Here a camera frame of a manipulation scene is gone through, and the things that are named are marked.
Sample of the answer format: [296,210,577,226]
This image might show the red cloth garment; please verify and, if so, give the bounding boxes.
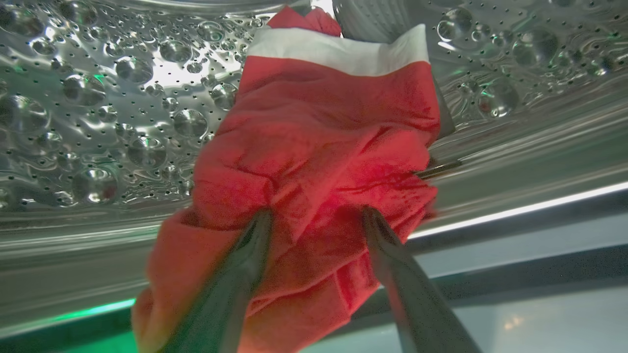
[131,6,442,353]

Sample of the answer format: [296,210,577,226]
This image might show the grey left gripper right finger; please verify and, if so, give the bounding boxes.
[363,206,481,353]

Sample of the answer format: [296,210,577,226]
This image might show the white front-load washing machine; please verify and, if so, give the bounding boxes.
[0,0,628,353]

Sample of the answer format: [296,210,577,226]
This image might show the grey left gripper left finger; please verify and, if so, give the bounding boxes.
[162,208,273,353]

